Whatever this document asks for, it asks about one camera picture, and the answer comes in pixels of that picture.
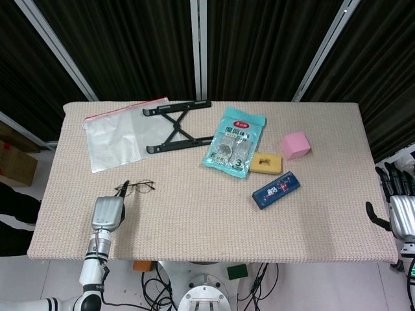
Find black folding laptop stand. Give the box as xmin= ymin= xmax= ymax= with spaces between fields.
xmin=142 ymin=100 xmax=215 ymax=155

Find yellow sponge with cutout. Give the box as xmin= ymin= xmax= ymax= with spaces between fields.
xmin=249 ymin=152 xmax=284 ymax=176

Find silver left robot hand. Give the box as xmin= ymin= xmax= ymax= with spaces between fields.
xmin=89 ymin=179 xmax=130 ymax=231

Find black pleated curtain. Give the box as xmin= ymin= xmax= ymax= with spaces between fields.
xmin=206 ymin=0 xmax=344 ymax=102
xmin=304 ymin=0 xmax=415 ymax=164
xmin=0 ymin=0 xmax=93 ymax=145
xmin=32 ymin=0 xmax=197 ymax=102

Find pink foam cube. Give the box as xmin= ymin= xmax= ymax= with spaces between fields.
xmin=279 ymin=131 xmax=312 ymax=161

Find white metal frame post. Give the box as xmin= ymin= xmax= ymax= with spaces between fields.
xmin=291 ymin=0 xmax=361 ymax=103
xmin=0 ymin=111 xmax=60 ymax=152
xmin=189 ymin=0 xmax=209 ymax=102
xmin=14 ymin=0 xmax=99 ymax=102

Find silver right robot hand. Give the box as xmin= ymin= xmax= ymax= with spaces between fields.
xmin=365 ymin=161 xmax=415 ymax=242

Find thin-framed eyeglasses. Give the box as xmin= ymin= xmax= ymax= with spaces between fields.
xmin=113 ymin=180 xmax=156 ymax=197

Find black cable bundle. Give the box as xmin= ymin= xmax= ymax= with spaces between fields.
xmin=238 ymin=262 xmax=280 ymax=311
xmin=141 ymin=261 xmax=179 ymax=311

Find orange block under table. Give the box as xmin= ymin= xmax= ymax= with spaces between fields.
xmin=132 ymin=260 xmax=154 ymax=273

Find brown cardboard box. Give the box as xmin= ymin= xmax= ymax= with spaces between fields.
xmin=0 ymin=121 xmax=38 ymax=187

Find green block under table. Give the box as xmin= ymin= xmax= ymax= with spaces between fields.
xmin=226 ymin=263 xmax=250 ymax=281

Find clear zip bag red strip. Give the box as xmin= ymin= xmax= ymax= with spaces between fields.
xmin=82 ymin=95 xmax=171 ymax=174

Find black object beside table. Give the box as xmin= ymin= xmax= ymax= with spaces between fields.
xmin=0 ymin=181 xmax=42 ymax=257

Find dark blue printed box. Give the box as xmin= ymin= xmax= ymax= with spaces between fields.
xmin=252 ymin=171 xmax=302 ymax=211

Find teal cleaning cloth package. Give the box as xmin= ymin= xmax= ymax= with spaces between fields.
xmin=202 ymin=106 xmax=268 ymax=179

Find beige woven tablecloth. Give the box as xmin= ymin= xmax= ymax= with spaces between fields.
xmin=27 ymin=100 xmax=400 ymax=265

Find round silver robot base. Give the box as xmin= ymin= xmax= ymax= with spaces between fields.
xmin=177 ymin=274 xmax=239 ymax=311

